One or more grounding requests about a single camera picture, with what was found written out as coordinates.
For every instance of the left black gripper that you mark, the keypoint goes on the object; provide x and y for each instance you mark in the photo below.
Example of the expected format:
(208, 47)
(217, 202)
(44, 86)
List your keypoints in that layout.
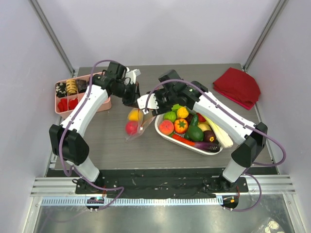
(132, 101)

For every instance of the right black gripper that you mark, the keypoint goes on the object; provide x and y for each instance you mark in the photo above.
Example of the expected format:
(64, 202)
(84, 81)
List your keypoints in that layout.
(160, 101)

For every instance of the yellow toy pepper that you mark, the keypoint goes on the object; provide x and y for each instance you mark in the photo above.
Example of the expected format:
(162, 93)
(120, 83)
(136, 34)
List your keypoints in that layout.
(182, 112)

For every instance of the yellow orange toy fruit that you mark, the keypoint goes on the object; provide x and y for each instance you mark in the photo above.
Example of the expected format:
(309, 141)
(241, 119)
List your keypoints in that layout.
(135, 115)

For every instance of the orange toy tomato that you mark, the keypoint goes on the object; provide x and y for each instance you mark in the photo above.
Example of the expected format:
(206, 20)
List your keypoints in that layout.
(181, 126)

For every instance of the clear zip top bag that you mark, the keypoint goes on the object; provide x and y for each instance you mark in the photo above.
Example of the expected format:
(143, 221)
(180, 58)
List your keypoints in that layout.
(142, 126)

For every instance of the red toy apple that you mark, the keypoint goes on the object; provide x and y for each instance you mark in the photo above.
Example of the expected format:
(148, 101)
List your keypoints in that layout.
(131, 127)

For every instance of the green toy avocado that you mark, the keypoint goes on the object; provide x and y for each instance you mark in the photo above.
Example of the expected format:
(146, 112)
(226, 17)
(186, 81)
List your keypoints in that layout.
(195, 133)

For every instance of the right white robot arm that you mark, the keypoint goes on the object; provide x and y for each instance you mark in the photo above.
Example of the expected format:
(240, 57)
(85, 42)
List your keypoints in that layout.
(249, 137)

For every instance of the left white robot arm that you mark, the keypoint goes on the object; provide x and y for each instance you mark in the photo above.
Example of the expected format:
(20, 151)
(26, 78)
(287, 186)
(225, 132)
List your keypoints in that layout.
(67, 138)

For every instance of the light green toy fruit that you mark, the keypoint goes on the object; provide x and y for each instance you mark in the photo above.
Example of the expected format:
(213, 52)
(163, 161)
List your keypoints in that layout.
(171, 116)

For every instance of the white plastic basket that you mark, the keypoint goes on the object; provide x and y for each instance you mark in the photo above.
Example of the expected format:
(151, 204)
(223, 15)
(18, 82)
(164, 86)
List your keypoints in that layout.
(159, 119)

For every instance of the peach toy fruit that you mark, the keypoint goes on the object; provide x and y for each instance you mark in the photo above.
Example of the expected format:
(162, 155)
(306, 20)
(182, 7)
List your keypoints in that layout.
(166, 127)

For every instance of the red toy chili pepper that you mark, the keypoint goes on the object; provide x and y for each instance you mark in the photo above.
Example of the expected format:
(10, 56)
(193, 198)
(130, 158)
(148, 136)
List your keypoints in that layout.
(183, 140)

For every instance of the yellow toy lemon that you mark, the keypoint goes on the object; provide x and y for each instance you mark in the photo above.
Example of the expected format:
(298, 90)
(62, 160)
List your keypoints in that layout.
(204, 127)

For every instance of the tan striped pastry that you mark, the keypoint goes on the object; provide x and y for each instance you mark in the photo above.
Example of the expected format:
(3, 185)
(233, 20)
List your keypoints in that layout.
(71, 87)

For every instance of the pink divided snack tray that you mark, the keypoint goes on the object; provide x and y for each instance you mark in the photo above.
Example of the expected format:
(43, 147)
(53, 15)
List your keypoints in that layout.
(61, 93)

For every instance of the dark purple toy mangosteen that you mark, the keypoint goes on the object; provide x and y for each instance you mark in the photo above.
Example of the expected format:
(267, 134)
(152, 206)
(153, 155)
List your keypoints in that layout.
(209, 136)

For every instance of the red candies in tray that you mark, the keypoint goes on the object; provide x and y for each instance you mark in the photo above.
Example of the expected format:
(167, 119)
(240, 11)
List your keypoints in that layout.
(67, 105)

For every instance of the purple toy eggplant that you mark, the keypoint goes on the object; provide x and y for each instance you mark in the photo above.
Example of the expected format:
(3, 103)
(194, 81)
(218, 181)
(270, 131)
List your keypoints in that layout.
(207, 146)

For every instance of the white green toy leek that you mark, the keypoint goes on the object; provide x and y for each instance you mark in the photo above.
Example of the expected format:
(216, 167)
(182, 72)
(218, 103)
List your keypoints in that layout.
(223, 138)

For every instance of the red folded cloth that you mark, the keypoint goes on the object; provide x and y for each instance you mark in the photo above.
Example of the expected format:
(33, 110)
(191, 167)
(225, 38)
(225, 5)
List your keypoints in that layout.
(239, 87)

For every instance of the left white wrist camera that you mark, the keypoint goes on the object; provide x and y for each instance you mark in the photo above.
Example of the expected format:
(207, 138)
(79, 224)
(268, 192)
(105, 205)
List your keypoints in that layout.
(131, 76)

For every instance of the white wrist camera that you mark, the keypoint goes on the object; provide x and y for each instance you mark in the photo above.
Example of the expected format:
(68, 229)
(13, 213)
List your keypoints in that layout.
(147, 103)
(131, 76)

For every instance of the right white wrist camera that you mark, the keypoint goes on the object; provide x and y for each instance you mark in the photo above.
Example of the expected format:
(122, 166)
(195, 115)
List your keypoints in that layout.
(147, 103)

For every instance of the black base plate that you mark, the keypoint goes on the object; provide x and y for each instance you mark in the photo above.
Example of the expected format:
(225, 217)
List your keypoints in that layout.
(175, 183)

